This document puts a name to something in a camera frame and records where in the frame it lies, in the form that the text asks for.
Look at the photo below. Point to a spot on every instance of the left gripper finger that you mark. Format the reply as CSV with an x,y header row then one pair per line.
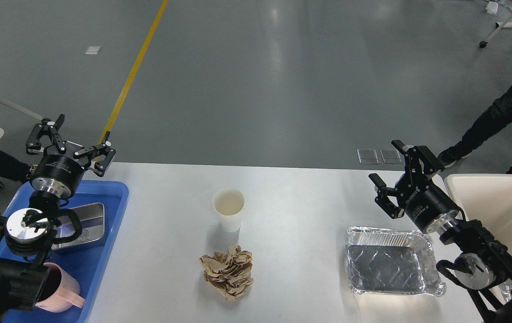
x,y
45,138
96,158

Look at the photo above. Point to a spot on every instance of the blue plastic tray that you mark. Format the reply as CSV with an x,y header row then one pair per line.
x,y
84,262

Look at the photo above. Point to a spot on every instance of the clear floor plate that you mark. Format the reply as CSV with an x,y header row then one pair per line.
x,y
367,156
391,156

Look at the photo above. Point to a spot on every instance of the left clear floor plate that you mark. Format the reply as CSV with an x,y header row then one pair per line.
x,y
367,156

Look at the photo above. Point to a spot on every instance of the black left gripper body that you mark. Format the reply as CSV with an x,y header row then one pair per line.
x,y
57,174

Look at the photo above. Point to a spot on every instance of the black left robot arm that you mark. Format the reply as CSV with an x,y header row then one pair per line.
x,y
28,235

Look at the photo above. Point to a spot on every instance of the pink mug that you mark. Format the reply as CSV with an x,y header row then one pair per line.
x,y
61,291

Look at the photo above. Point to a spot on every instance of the beige plastic bin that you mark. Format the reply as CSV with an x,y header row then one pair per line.
x,y
486,197

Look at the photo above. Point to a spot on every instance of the aluminium foil tray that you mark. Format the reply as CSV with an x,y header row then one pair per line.
x,y
391,262

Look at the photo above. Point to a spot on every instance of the crumpled brown paper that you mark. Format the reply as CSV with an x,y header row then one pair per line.
x,y
229,272

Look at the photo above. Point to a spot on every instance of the stainless steel rectangular tray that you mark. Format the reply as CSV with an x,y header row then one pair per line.
x,y
92,218

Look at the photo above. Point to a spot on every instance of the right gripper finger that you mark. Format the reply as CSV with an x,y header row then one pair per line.
x,y
382,197
420,163

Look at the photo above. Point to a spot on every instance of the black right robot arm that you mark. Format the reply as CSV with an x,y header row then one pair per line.
x,y
484,267

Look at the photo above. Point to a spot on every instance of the right clear floor plate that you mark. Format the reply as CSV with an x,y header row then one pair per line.
x,y
391,156

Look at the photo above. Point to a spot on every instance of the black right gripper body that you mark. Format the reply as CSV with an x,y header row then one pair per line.
x,y
427,205

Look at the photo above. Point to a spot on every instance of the white paper cup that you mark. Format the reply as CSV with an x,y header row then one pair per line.
x,y
229,203

